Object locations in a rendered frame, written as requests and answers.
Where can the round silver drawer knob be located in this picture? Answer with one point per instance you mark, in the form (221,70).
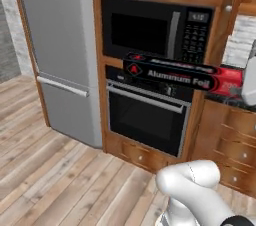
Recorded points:
(140,157)
(235,179)
(245,155)

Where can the round silver cupboard knob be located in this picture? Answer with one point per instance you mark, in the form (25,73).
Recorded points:
(228,8)

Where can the black built-in oven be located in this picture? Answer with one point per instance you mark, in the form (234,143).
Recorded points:
(146,120)

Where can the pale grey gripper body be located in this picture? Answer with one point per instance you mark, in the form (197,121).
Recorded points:
(249,83)

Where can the wooden base drawer unit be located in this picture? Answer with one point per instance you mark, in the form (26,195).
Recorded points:
(230,143)

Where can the wooden drawer front under oven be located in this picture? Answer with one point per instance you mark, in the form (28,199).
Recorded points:
(146,156)

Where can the silver fridge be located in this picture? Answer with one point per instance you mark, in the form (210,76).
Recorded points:
(60,53)

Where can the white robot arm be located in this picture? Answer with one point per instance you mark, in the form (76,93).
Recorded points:
(196,196)

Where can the wooden oven housing cabinet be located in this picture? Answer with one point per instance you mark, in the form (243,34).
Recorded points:
(100,103)

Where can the black red aluminum foil box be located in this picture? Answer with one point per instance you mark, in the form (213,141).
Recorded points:
(173,73)

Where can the black microwave oven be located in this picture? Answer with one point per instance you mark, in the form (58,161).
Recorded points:
(143,30)

